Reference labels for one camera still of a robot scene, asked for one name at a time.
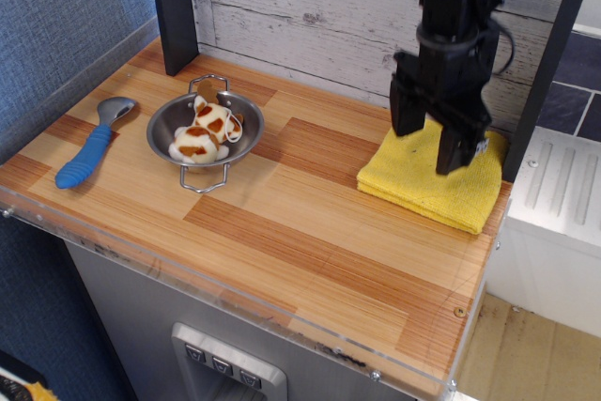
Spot blue handled ice cream scoop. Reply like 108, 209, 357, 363
54, 97, 136, 190

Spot white ribbed cabinet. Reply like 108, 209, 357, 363
485, 127, 600, 335

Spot clear acrylic table edge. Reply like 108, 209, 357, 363
1, 177, 508, 400

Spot silver dispenser button panel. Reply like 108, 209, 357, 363
171, 322, 288, 400

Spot black left frame post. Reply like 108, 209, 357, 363
155, 0, 198, 76

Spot steel bowl with handles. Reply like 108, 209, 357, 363
146, 74, 264, 194

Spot brown white plush toy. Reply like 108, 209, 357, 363
168, 80, 244, 164

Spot yellow object bottom left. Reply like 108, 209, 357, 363
24, 382, 58, 401

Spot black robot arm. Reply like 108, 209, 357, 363
390, 0, 504, 175

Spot black right frame post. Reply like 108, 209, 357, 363
502, 0, 583, 182

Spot black frame post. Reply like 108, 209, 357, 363
502, 0, 583, 182
155, 0, 198, 76

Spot yellow cloth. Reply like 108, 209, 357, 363
357, 120, 508, 235

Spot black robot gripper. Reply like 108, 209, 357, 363
390, 28, 498, 175

